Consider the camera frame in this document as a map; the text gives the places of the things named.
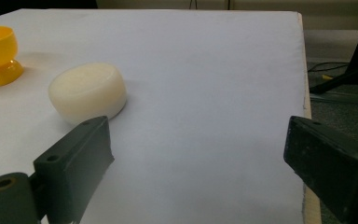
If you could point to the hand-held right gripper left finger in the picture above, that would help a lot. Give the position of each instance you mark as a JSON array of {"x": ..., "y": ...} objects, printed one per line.
[{"x": 71, "y": 168}]

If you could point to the cream round soap bar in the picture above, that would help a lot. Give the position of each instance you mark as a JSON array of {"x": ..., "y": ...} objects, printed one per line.
[{"x": 87, "y": 90}]

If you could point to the black metal stand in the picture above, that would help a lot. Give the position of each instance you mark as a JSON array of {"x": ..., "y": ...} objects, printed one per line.
[{"x": 354, "y": 68}]

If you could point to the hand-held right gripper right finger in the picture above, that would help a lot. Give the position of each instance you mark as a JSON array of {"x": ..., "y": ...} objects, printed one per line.
[{"x": 332, "y": 161}]

